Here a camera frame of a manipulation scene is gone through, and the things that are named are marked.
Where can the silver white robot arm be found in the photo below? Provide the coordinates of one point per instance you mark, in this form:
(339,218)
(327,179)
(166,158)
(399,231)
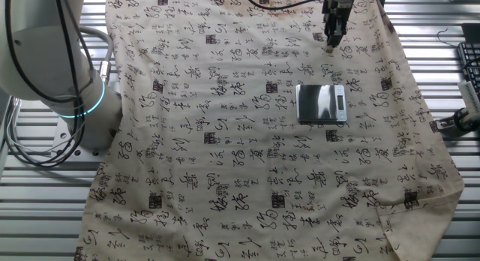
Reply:
(37,58)

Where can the small wooden block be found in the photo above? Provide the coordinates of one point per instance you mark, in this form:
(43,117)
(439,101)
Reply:
(330,50)

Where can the black computer keyboard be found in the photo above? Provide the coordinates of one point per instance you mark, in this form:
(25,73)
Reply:
(470,58)

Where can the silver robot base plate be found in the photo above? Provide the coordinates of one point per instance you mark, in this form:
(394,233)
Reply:
(86,153)

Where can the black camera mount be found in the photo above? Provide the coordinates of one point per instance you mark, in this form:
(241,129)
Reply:
(460,120)

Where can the beige calligraphy print cloth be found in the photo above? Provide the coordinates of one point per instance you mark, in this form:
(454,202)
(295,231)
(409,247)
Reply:
(225,159)

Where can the black box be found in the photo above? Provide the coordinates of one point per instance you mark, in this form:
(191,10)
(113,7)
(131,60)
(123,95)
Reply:
(471,33)

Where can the silver side camera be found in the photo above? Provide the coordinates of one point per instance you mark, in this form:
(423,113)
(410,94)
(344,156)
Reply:
(468,96)

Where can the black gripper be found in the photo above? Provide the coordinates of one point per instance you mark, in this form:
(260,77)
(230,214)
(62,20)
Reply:
(335,13)

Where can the silver digital pocket scale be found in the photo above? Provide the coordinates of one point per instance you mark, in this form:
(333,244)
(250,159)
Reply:
(318,103)

